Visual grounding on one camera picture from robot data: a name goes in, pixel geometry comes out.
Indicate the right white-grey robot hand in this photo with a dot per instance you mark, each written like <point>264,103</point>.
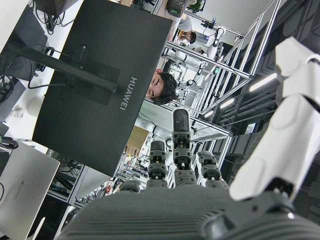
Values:
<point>155,215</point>

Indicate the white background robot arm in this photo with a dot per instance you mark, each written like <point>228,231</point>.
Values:
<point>192,60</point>

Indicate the black Huawei monitor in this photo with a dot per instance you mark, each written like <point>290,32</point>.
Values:
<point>95,125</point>

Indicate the short ceiling light strip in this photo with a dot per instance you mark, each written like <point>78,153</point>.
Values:
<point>227,103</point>
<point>209,114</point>

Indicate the person with black hair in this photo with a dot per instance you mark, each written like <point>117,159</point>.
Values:
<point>165,87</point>

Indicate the silver Huawei laptop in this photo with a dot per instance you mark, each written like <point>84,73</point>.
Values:
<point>25,190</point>

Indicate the white round desk cup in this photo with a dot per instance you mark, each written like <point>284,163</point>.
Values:
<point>35,106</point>

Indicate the dark grey monitor stand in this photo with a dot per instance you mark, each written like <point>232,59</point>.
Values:
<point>75,70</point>

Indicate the long ceiling light strip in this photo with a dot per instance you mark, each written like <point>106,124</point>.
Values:
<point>263,82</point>

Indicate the crumpled white tissue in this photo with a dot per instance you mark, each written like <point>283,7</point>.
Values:
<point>17,111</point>

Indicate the flat dark grey box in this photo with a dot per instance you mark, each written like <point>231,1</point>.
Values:
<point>12,100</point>

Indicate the person in white shirt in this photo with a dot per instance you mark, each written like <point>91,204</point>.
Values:
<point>186,25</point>

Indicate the black device with green light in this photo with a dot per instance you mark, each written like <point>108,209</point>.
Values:
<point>176,7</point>

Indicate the green plant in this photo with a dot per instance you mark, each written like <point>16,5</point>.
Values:
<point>196,5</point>

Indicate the dark grey desk device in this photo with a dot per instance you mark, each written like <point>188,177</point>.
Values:
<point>57,6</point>

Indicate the white panel workcell frame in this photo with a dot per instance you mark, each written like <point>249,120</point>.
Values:
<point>162,115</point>

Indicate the aluminium frame cage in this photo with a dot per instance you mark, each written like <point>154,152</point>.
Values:
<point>232,70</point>

